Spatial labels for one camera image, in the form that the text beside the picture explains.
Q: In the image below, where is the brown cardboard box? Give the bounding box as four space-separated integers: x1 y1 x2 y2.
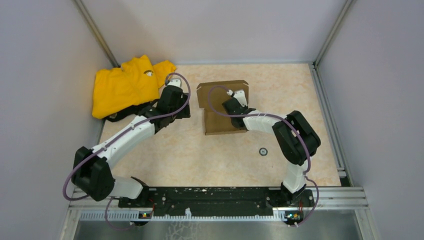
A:
196 79 249 136

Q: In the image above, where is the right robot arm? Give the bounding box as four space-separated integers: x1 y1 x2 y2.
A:
222 97 321 206

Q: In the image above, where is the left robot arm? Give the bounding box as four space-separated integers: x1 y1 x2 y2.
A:
66 85 191 207

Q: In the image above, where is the yellow shirt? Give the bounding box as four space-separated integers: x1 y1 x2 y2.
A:
91 55 177 119

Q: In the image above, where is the black garment under shirt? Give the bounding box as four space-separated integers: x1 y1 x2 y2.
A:
103 99 158 123

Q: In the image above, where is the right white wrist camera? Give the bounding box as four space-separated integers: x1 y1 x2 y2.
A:
232 89 248 107

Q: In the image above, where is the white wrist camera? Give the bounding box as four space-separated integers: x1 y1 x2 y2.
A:
232 89 248 107
165 78 182 89

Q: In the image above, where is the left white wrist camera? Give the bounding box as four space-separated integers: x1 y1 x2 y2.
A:
165 78 182 89

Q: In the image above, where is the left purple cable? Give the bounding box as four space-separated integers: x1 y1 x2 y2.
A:
62 72 192 232

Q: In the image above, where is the purple cable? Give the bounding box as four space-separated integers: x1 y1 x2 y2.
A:
207 85 320 228
62 72 192 232

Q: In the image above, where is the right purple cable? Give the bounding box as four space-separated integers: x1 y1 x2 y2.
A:
207 85 320 228

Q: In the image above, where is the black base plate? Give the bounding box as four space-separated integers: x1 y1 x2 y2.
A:
118 186 315 217

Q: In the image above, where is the aluminium frame rail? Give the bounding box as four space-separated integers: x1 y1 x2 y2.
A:
69 187 369 224

